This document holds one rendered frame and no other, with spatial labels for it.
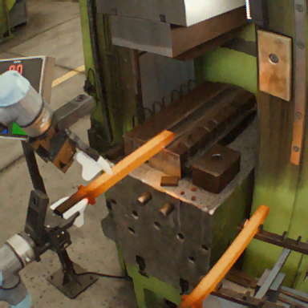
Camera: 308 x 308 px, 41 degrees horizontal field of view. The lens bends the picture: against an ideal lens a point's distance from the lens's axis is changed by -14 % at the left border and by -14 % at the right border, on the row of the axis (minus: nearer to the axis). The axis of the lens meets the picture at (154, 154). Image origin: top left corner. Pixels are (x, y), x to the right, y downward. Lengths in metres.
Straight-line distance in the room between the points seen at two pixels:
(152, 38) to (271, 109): 0.34
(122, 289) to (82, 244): 0.40
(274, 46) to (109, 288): 1.50
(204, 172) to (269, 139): 0.20
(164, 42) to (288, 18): 0.32
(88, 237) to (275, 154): 1.44
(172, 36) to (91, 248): 1.53
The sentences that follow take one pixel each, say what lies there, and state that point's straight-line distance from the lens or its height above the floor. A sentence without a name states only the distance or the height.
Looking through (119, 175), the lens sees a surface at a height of 1.00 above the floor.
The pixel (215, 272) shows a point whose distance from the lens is 0.98.
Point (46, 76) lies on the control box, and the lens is 1.44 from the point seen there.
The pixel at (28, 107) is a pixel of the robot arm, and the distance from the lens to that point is 0.84.
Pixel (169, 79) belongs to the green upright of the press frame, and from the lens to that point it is 1.52.
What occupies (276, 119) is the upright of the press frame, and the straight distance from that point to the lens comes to 1.14.
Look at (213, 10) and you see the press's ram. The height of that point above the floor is 1.38.
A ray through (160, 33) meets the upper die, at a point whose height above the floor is 1.33.
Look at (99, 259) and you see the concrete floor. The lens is 2.29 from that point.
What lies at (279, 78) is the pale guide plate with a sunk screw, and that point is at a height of 1.24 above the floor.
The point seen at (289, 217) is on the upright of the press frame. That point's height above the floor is 0.80.
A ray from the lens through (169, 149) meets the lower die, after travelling 1.22.
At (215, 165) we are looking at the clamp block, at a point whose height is 0.98.
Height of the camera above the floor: 1.69
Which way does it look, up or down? 35 degrees down
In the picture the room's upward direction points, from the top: 5 degrees counter-clockwise
